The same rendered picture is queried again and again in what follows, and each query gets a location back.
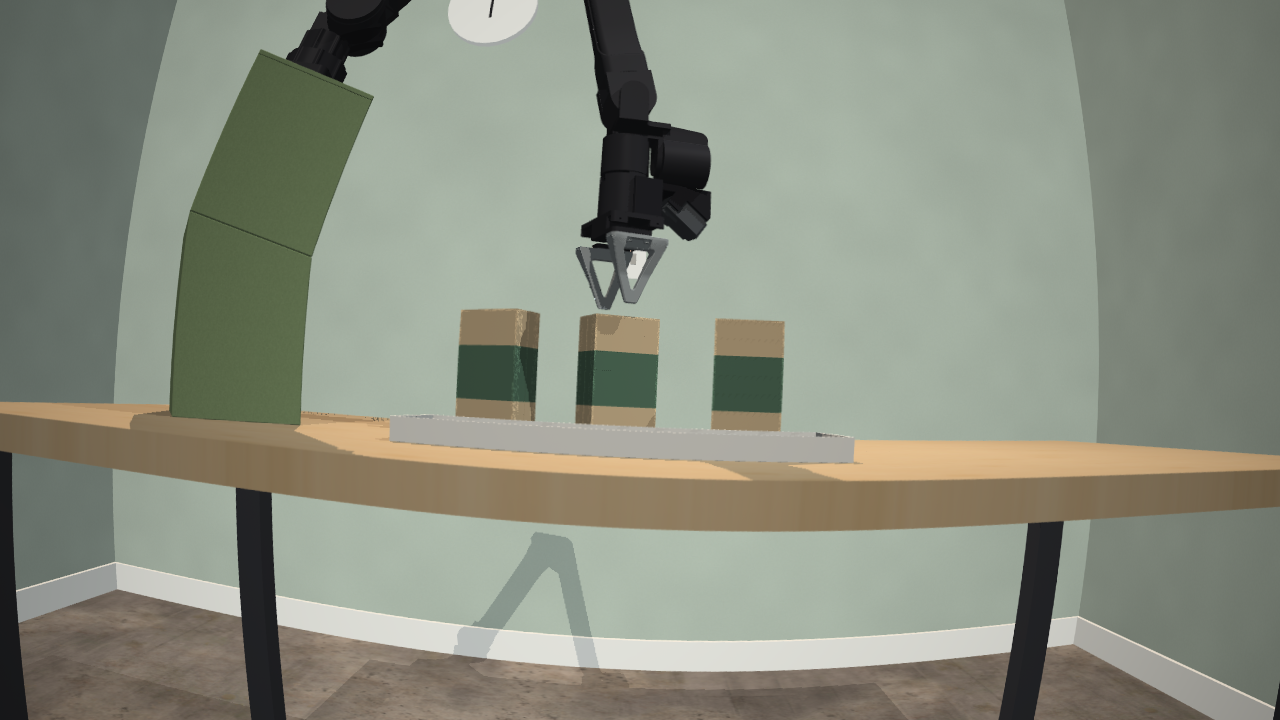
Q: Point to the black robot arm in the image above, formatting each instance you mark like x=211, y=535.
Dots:
x=680, y=159

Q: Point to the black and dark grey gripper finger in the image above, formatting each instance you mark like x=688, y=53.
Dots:
x=585, y=256
x=617, y=242

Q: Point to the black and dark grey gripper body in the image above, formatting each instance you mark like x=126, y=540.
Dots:
x=615, y=209

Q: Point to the white shallow tray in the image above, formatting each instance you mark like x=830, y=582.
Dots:
x=622, y=441

